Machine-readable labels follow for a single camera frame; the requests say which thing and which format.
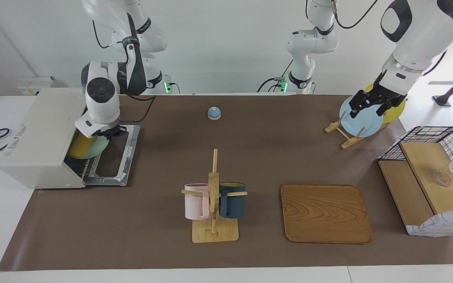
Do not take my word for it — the white wall box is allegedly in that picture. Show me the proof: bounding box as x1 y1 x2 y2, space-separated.
17 76 60 96

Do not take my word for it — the beige toaster oven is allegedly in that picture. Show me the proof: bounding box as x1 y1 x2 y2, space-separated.
0 87 141 189

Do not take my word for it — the pale green round plate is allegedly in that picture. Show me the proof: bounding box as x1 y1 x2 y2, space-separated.
69 132 110 160

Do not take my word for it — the wooden plate rack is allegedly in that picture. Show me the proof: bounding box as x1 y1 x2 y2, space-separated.
325 110 388 150

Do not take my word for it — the dark teal mug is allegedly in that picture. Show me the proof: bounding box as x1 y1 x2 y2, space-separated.
219 182 247 219

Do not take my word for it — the yellow corn cob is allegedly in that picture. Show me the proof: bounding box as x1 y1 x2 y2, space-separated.
69 134 94 158

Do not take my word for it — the pink mug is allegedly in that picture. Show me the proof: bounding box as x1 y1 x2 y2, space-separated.
184 183 210 221

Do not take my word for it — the white checked cloth liner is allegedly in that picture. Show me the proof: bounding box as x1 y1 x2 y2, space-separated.
405 208 453 237

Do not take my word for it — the brown wooden tray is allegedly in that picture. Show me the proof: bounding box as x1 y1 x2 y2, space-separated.
281 184 374 244

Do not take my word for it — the glass oven door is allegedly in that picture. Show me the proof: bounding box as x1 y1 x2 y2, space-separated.
83 125 141 186

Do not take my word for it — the wooden mug rack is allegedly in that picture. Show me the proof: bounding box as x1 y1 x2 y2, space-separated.
181 149 248 243

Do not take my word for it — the light blue plate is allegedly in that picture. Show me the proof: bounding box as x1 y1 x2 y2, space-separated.
339 96 384 138

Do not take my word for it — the small clear glass bowl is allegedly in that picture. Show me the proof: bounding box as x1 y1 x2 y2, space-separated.
433 171 452 187

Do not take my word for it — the brown table mat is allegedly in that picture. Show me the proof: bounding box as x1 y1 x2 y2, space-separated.
0 94 453 272

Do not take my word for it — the yellow plate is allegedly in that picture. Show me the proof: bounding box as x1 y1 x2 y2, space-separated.
364 83 407 124

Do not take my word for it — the black wire basket shelf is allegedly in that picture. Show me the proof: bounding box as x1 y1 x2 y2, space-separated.
378 126 453 237

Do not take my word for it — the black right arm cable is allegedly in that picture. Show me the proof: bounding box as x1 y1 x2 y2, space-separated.
131 96 157 123

